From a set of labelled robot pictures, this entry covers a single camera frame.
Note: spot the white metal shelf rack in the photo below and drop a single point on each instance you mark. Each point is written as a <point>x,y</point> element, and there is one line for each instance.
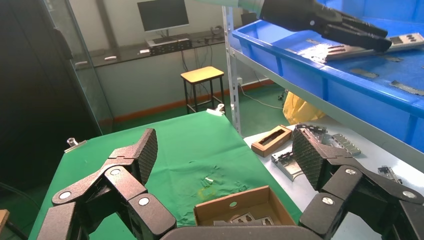
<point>233,82</point>

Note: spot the silver metal IO shield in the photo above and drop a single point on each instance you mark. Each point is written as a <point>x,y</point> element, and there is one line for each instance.
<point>243,217</point>
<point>266,220</point>
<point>409,42</point>

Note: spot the slotted silver metal bracket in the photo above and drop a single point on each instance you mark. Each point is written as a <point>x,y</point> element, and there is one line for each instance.
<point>314,129</point>

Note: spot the folded silver metal bracket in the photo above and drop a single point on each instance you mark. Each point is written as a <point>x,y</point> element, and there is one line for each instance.
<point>346,144</point>

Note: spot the black computer monitor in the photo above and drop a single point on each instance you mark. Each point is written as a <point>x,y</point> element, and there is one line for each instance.
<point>162,15</point>

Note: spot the small brown slotted box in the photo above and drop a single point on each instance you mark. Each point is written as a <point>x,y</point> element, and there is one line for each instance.
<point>271,140</point>

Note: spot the wooden top black stool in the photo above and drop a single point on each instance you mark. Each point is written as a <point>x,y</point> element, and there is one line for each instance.
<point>202,74</point>

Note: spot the yellow plastic bag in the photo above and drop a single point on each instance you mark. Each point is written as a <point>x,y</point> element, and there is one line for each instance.
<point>298,109</point>

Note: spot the blue plastic tray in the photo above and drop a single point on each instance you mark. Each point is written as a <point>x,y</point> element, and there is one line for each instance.
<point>364,96</point>

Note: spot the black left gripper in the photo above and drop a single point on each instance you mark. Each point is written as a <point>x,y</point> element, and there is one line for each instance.
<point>294,13</point>

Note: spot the white base board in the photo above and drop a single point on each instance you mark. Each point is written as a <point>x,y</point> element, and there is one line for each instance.
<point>367,162</point>

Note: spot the dark desk counter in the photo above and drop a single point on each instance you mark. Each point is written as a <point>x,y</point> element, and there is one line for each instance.
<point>126,54</point>

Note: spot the green table cloth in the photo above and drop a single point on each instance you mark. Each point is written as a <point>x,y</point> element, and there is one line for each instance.
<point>185,149</point>

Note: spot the dark glass door cabinet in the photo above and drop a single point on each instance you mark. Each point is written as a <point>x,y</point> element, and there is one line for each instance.
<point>39,82</point>

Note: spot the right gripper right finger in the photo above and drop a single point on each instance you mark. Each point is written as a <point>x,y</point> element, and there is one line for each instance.
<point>341,185</point>

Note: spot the black desktop device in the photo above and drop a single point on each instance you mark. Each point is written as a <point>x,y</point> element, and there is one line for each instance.
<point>169,46</point>

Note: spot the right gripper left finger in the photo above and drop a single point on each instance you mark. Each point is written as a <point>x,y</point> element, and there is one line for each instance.
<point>129,185</point>

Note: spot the white wall socket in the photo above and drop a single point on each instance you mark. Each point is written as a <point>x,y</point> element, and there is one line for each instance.
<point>239,81</point>

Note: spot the open cardboard box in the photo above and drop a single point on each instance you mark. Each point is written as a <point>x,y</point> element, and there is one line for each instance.
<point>251,200</point>

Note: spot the short silver metal strip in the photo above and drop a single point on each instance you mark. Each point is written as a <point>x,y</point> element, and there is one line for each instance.
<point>387,172</point>

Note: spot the grey tape strip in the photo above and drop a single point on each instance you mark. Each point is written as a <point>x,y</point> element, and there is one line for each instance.
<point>407,88</point>
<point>363,73</point>

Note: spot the silver binder clip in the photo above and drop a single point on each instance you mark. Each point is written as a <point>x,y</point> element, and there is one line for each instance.
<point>74,144</point>
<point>216,111</point>

